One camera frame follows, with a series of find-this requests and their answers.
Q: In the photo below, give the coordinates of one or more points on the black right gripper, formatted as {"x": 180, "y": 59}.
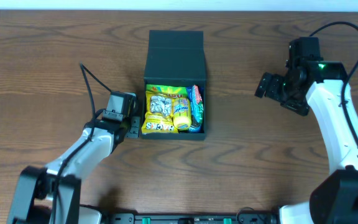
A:
{"x": 270, "y": 88}

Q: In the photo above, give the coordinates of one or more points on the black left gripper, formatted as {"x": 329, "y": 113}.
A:
{"x": 134, "y": 127}

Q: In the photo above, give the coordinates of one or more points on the yellow Hacks candy bag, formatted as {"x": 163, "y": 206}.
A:
{"x": 159, "y": 114}

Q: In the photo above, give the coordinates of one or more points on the green Haribo gummy bag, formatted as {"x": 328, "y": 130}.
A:
{"x": 171, "y": 91}

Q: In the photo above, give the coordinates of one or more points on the yellow Mentos bottle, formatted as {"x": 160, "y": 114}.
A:
{"x": 181, "y": 114}

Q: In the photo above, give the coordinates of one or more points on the blue Oreo cookie pack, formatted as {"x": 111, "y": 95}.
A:
{"x": 195, "y": 128}

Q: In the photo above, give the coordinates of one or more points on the dark green box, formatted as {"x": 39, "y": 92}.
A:
{"x": 176, "y": 58}

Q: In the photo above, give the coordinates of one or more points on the red green KitKat bar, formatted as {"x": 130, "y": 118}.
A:
{"x": 197, "y": 109}

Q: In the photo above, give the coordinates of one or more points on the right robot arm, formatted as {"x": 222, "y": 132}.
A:
{"x": 313, "y": 84}

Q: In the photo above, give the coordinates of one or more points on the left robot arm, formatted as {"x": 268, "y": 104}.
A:
{"x": 51, "y": 194}

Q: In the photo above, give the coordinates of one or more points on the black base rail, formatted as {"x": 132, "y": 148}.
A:
{"x": 247, "y": 215}

